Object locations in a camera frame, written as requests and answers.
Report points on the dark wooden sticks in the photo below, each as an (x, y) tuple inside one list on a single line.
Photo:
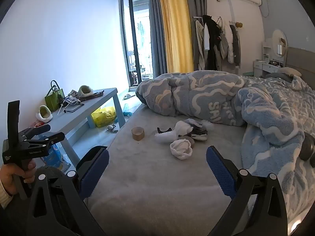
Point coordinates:
[(93, 95)]

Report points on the beige pillow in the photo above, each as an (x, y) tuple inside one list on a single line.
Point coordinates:
[(292, 71)]

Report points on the blue booklet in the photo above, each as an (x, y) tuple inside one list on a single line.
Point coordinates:
[(55, 157)]

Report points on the grey low table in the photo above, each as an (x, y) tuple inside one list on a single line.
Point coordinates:
[(73, 118)]

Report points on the beige hanging jacket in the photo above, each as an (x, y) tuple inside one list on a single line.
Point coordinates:
[(199, 44)]

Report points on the sliding glass door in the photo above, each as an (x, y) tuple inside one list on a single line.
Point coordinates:
[(128, 41)]

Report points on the red packet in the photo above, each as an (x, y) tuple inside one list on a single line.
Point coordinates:
[(39, 125)]

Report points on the black curved plastic piece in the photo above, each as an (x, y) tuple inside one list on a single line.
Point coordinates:
[(163, 129)]

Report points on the grey bed headboard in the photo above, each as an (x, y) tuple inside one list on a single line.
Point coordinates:
[(301, 59)]

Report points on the person's left hand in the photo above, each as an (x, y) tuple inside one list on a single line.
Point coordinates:
[(9, 174)]

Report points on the small grey floor toy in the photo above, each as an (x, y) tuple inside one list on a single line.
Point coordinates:
[(112, 128)]

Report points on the blue patterned fleece blanket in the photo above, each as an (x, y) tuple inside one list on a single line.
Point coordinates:
[(201, 95)]

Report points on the brown hat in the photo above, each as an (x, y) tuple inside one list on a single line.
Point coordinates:
[(239, 24)]

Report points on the dark round object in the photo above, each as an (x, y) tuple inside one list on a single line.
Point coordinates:
[(307, 147)]

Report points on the yellow curtain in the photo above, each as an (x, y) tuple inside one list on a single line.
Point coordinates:
[(176, 29)]

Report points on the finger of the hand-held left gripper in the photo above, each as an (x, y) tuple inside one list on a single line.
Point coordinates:
[(53, 138), (39, 128)]

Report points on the white and blue device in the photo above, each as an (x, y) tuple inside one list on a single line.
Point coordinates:
[(72, 100)]

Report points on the green stool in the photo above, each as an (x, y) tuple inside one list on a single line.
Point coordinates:
[(248, 74)]

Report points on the black hanging coat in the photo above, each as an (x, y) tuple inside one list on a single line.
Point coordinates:
[(212, 44)]

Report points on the round mirror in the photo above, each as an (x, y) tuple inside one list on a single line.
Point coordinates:
[(278, 39)]

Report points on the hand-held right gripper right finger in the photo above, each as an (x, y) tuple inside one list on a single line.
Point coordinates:
[(220, 172)]

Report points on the yellow plastic bag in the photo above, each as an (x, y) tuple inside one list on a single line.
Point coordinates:
[(103, 116)]

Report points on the hanging clothes on rack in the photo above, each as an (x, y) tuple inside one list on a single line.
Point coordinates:
[(196, 17)]

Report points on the teal floor toy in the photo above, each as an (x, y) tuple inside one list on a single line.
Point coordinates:
[(127, 110)]

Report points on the green tote bag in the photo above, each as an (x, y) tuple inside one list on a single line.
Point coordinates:
[(53, 100)]

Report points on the grey bed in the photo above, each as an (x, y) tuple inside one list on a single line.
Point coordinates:
[(152, 189)]

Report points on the dark grey pillow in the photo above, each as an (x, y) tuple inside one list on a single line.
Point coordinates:
[(278, 76)]

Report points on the white hanging shirt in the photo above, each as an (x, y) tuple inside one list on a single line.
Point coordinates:
[(206, 36)]

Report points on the white vanity table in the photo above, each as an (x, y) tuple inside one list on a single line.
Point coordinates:
[(265, 66)]

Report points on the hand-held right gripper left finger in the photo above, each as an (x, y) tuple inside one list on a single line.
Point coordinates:
[(94, 169)]

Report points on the grey hanging garment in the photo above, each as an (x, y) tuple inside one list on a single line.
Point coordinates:
[(236, 46)]

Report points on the cardboard tape roll core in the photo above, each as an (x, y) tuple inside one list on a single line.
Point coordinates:
[(137, 134)]

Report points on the green and white slipper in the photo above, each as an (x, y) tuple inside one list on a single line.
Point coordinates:
[(85, 91), (44, 114)]

